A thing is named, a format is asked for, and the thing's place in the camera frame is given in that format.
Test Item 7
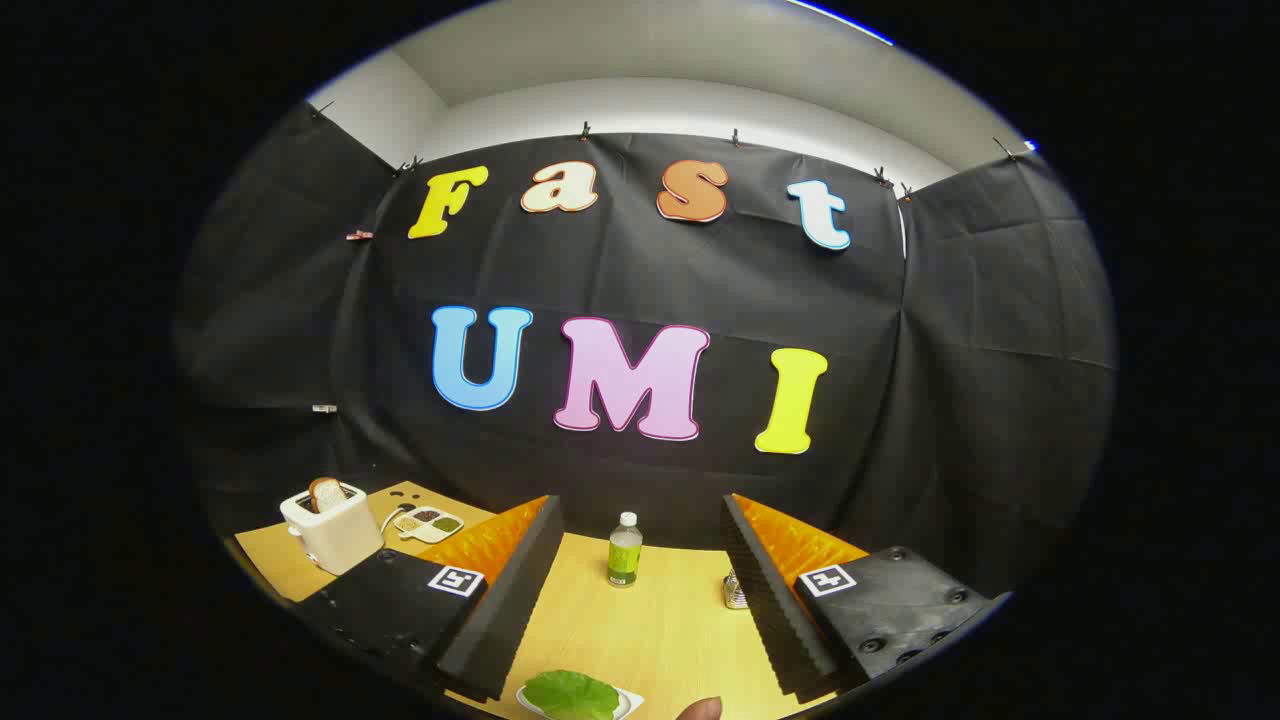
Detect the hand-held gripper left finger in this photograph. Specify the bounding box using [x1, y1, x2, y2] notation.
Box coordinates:
[290, 494, 565, 704]

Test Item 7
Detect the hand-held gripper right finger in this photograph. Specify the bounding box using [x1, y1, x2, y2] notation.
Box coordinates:
[720, 492, 1013, 704]

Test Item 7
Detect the green lettuce leaf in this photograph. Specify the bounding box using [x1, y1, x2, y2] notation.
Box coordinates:
[522, 669, 621, 720]

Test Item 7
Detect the white divided condiment dish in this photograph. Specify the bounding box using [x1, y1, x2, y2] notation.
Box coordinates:
[392, 505, 465, 545]

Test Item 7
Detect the green label drink bottle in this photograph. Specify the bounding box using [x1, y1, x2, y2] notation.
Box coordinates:
[607, 511, 644, 589]

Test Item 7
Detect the white square plate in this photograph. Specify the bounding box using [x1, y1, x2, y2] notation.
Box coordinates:
[515, 683, 646, 720]

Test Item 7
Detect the white toaster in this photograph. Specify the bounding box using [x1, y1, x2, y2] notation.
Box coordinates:
[279, 480, 385, 576]

